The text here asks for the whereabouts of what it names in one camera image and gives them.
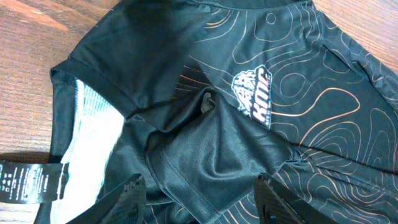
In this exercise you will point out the black orange patterned jersey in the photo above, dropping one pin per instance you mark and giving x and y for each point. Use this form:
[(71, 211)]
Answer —
[(200, 98)]

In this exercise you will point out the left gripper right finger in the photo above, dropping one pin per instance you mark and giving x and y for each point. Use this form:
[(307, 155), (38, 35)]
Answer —
[(276, 204)]

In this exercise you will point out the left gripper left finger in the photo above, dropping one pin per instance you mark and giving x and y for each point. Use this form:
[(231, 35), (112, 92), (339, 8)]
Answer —
[(124, 204)]

